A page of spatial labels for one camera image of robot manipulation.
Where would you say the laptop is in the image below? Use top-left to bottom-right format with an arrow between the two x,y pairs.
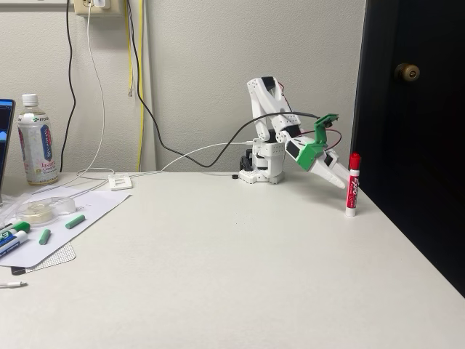
0,98 -> 17,204

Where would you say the dark door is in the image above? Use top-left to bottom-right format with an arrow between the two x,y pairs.
348,0 -> 465,297

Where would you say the jasmine tea bottle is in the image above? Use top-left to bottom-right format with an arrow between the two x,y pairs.
17,93 -> 60,186

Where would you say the white mesh mat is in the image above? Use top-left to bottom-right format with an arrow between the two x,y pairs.
25,241 -> 77,272

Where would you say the clear tape dispenser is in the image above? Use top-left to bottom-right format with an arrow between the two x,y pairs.
16,196 -> 78,223

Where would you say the white paper sheet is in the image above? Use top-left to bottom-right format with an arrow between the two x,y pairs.
0,188 -> 132,268

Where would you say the blue Expo marker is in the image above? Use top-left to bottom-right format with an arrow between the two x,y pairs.
0,230 -> 29,259

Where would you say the red Expo marker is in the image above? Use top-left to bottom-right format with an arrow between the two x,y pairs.
344,152 -> 363,218

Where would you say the white charging cable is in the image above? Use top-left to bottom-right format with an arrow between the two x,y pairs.
36,3 -> 119,196

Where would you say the white rectangular plate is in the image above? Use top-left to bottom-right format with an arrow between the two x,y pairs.
108,174 -> 134,192

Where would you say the beige wall outlet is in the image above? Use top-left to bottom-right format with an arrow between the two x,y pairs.
73,0 -> 124,18

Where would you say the thin black cable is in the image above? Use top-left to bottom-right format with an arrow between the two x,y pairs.
59,0 -> 77,174

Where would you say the brass door knob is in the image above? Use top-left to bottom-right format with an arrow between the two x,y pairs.
395,63 -> 421,83

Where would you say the yellow cable with plug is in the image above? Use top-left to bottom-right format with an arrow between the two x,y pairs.
125,0 -> 134,98

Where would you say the red and black wire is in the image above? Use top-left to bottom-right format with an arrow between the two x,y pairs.
321,129 -> 343,151

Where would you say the white robot power cable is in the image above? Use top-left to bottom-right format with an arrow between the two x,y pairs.
130,140 -> 254,178

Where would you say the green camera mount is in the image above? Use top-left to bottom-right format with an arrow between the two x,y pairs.
294,113 -> 341,172

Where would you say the black camera cable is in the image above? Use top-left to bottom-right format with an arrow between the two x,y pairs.
129,0 -> 323,168

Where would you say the green Expo marker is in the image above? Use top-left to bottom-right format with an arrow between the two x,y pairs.
0,220 -> 31,237

